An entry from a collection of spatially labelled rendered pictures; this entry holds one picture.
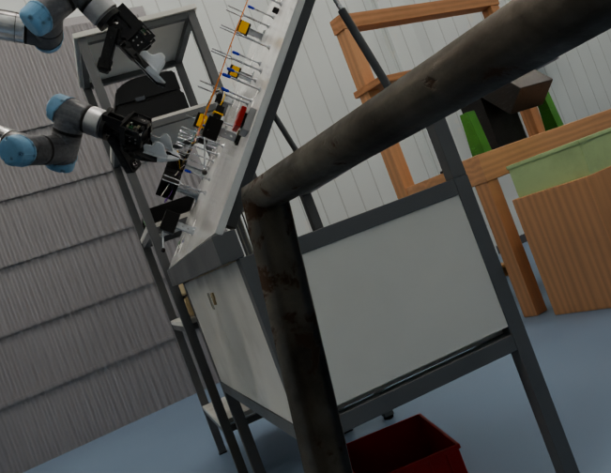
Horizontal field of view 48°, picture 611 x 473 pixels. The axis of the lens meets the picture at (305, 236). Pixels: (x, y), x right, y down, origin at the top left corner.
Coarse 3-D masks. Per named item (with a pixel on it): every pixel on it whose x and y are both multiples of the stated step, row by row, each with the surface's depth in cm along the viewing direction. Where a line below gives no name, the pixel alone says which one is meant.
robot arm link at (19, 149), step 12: (0, 132) 168; (12, 132) 168; (0, 144) 164; (12, 144) 163; (24, 144) 164; (36, 144) 167; (48, 144) 170; (0, 156) 165; (12, 156) 163; (24, 156) 164; (36, 156) 167; (48, 156) 171
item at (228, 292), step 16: (224, 272) 171; (224, 288) 179; (240, 288) 159; (224, 304) 188; (240, 304) 166; (224, 320) 197; (240, 320) 173; (256, 320) 154; (240, 336) 182; (256, 336) 161; (240, 352) 191; (256, 352) 168; (240, 368) 201; (256, 368) 176; (272, 368) 156; (256, 384) 184; (272, 384) 163; (256, 400) 194; (272, 400) 170; (288, 416) 158
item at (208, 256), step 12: (216, 240) 148; (228, 240) 148; (192, 252) 180; (204, 252) 163; (216, 252) 148; (228, 252) 148; (240, 252) 149; (180, 264) 213; (192, 264) 188; (204, 264) 169; (216, 264) 153; (180, 276) 224; (192, 276) 196
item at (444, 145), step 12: (444, 120) 166; (432, 132) 167; (444, 132) 166; (432, 144) 169; (444, 144) 165; (444, 156) 165; (456, 156) 166; (444, 168) 167; (456, 168) 166; (312, 204) 275; (312, 216) 274; (312, 228) 277
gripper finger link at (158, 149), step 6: (156, 144) 171; (162, 144) 171; (144, 150) 174; (150, 150) 173; (156, 150) 173; (162, 150) 172; (156, 156) 173; (162, 156) 173; (168, 156) 174; (174, 156) 174
